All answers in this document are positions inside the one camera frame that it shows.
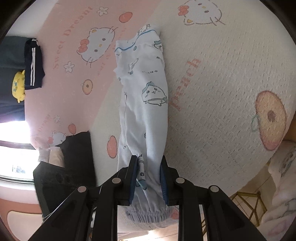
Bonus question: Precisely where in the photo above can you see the yellow chick plush toy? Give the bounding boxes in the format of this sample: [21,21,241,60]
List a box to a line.
[11,70,25,103]

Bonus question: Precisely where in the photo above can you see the light blue cartoon print shorts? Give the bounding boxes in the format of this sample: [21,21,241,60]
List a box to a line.
[114,24,171,223]

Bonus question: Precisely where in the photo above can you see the window with dark frame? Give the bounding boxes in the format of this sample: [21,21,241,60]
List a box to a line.
[1,121,39,184]

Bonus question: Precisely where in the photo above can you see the navy garment with white stripes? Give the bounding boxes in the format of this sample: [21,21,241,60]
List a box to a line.
[24,38,45,90]

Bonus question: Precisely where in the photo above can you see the pink white Hello Kitty blanket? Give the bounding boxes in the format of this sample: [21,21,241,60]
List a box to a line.
[25,1,295,195]

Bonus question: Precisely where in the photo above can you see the dark green curtain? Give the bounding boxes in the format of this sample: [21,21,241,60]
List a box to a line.
[1,36,31,123]

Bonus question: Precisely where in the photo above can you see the cream folded garment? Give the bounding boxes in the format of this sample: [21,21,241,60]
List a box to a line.
[38,147,65,168]

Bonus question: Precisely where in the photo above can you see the black garment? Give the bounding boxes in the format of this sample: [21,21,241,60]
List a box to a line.
[58,131,96,188]

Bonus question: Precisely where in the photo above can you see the gold wire rack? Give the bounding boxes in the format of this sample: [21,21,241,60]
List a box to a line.
[230,191,267,227]

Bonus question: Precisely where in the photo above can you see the white printed pajama garment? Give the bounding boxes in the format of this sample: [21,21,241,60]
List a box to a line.
[258,141,295,240]

